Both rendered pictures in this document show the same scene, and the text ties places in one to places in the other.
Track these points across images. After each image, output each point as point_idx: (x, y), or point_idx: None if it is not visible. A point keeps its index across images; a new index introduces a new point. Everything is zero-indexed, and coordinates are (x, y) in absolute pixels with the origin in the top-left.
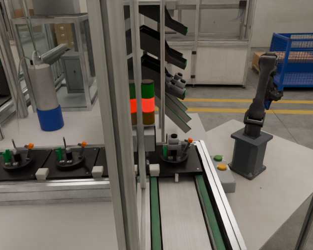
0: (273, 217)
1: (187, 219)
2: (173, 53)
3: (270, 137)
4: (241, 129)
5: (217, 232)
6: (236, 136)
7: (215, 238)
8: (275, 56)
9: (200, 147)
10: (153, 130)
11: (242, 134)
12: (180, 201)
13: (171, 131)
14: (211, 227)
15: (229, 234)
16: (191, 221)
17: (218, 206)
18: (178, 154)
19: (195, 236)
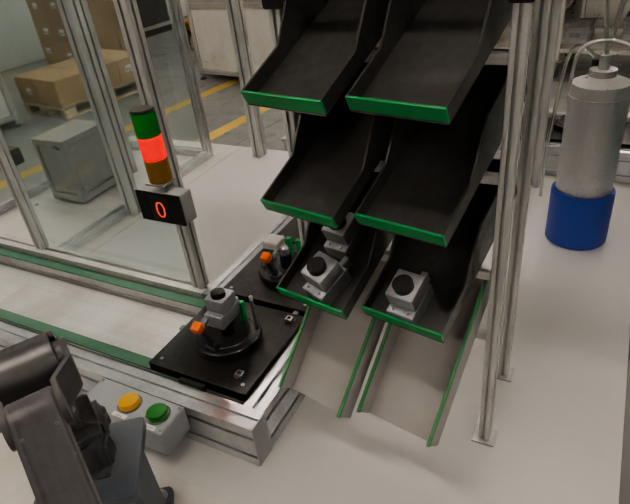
0: (6, 470)
1: (112, 327)
2: (358, 174)
3: (35, 502)
4: (137, 460)
5: (53, 332)
6: (124, 421)
7: (51, 326)
8: None
9: (226, 406)
10: (148, 190)
11: (116, 441)
12: (148, 333)
13: (440, 456)
14: (64, 330)
15: (33, 335)
16: (105, 329)
17: (74, 347)
18: (220, 338)
19: (85, 323)
